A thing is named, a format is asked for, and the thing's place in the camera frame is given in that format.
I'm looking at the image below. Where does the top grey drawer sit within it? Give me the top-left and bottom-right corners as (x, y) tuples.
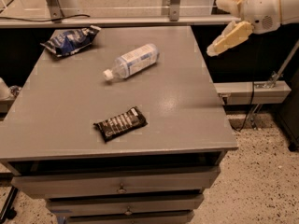
(12, 166), (220, 199)

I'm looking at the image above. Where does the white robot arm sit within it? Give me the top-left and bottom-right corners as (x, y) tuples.
(206, 0), (299, 57)

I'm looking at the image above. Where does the grey drawer cabinet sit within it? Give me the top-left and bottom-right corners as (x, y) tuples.
(0, 26), (239, 224)

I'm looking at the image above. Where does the black stand leg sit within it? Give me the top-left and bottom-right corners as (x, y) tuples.
(0, 187), (18, 224)

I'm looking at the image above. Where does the grey drawer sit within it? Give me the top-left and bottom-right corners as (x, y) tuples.
(66, 211), (194, 224)
(47, 193), (204, 217)
(12, 166), (220, 199)

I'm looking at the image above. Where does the clear plastic water bottle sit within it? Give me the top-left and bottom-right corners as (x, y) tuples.
(103, 44), (159, 81)

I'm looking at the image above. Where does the black hanging cable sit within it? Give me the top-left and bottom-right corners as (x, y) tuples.
(230, 81), (256, 133)

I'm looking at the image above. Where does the white object at left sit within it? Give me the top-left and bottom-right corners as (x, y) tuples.
(0, 78), (10, 100)

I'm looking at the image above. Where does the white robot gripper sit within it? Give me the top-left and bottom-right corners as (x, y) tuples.
(206, 0), (281, 57)

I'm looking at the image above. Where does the black candy bar pack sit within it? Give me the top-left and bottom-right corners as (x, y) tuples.
(93, 106), (148, 142)

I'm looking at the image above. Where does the middle grey drawer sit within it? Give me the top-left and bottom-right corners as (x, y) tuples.
(47, 193), (204, 217)

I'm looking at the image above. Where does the blue chip bag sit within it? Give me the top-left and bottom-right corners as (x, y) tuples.
(41, 25), (101, 57)

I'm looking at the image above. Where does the bottom grey drawer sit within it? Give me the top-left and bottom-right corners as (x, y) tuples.
(66, 211), (194, 224)

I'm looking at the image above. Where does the black cable on rail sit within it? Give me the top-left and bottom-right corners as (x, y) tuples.
(0, 13), (92, 23)

